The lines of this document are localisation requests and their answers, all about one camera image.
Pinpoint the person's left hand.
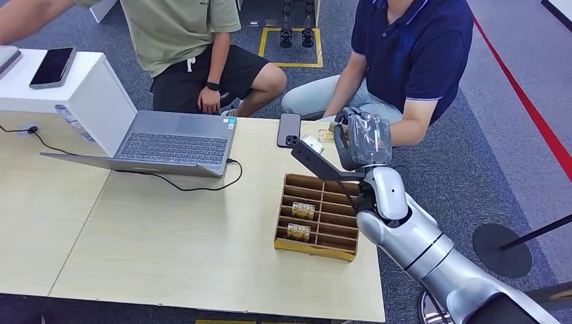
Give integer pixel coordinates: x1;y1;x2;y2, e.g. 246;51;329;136
197;87;222;115

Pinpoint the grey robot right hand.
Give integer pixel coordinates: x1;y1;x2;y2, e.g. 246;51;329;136
333;106;393;171

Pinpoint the person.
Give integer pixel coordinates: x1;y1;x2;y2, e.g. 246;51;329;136
0;0;288;118
281;0;475;149

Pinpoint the wooden card holder box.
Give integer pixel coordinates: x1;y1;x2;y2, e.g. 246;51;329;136
273;173;361;263

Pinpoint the grey open laptop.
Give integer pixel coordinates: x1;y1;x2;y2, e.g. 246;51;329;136
39;110;238;179

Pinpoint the black robot leg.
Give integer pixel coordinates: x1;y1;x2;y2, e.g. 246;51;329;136
302;0;316;49
279;0;293;49

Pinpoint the white box cabinet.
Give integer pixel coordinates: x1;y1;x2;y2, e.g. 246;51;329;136
0;48;138;157

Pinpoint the white furniture panel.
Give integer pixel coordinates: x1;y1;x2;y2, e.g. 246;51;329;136
89;0;119;24

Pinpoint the black round stanchion base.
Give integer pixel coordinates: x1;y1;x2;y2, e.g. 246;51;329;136
472;223;533;279

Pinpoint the black stanchion pole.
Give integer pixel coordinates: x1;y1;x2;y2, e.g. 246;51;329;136
525;280;572;312
499;213;572;251

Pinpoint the grey closed laptop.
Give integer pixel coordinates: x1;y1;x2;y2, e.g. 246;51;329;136
0;45;22;78

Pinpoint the white table with black edge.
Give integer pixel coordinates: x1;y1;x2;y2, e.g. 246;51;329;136
540;0;572;32

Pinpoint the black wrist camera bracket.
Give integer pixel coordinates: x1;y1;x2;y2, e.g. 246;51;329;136
291;134;365;183

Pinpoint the black laptop power cable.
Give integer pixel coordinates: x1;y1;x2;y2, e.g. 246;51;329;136
113;158;244;192

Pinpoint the dark smartphone with camera lenses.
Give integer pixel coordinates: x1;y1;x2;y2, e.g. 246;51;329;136
277;113;302;149

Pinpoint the black smartphone with grey frame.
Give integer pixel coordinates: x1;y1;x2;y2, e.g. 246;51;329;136
28;47;78;90

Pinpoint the black charger cable with plug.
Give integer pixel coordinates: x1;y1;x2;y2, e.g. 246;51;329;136
0;124;79;157

